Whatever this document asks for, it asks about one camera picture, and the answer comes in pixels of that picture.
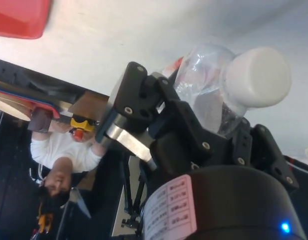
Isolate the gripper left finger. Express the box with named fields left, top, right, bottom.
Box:
left=95, top=61, right=230, bottom=176

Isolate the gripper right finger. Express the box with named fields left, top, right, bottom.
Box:
left=228, top=116, right=301, bottom=194

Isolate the clear plastic bottle white cap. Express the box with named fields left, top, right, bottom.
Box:
left=166, top=43, right=293, bottom=139

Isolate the red plastic tray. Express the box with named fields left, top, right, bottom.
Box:
left=0, top=0, right=53, bottom=40

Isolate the yellow emergency stop button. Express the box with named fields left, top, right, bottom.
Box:
left=70, top=116, right=97, bottom=141

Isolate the person in white shirt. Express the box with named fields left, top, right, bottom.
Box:
left=29, top=124, right=103, bottom=204

